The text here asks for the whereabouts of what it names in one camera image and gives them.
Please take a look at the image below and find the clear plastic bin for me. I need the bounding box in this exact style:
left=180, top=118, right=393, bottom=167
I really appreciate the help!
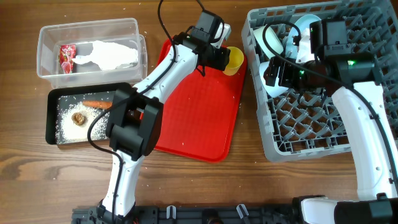
left=37, top=18, right=147, bottom=88

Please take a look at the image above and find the white napkin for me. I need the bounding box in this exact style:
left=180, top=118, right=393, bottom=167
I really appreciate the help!
left=72, top=40, right=139, bottom=70

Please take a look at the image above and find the orange carrot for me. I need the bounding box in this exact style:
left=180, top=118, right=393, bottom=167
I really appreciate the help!
left=82, top=101, right=113, bottom=110

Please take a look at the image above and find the grey dishwasher rack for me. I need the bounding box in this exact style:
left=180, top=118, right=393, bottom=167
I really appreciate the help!
left=241, top=1, right=397, bottom=162

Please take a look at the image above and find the black waste tray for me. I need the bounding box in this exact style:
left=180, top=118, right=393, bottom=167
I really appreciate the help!
left=45, top=82, right=130, bottom=145

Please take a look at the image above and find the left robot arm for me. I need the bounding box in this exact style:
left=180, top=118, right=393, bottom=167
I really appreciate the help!
left=97, top=10, right=230, bottom=223

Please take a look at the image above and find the large light blue plate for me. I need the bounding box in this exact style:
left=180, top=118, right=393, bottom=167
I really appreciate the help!
left=285, top=14, right=321, bottom=58

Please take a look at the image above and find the mint green bowl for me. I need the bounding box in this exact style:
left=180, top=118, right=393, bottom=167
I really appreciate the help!
left=254, top=26, right=284, bottom=59

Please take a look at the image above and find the red plastic tray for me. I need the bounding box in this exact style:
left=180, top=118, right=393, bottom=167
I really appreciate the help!
left=155, top=56, right=248, bottom=162

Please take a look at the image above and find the small light blue bowl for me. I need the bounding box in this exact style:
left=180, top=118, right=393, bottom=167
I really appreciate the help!
left=259, top=62, right=288, bottom=98

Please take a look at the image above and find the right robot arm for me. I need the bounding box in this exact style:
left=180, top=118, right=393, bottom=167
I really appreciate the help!
left=264, top=19, right=397, bottom=223

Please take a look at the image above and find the red snack wrapper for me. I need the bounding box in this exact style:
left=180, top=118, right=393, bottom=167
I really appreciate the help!
left=58, top=44, right=76, bottom=74

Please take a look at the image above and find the yellow plastic cup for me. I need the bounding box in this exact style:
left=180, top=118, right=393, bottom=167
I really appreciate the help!
left=223, top=47, right=244, bottom=76

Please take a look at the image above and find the brown food scrap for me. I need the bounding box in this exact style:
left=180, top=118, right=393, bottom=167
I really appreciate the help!
left=72, top=113, right=86, bottom=126

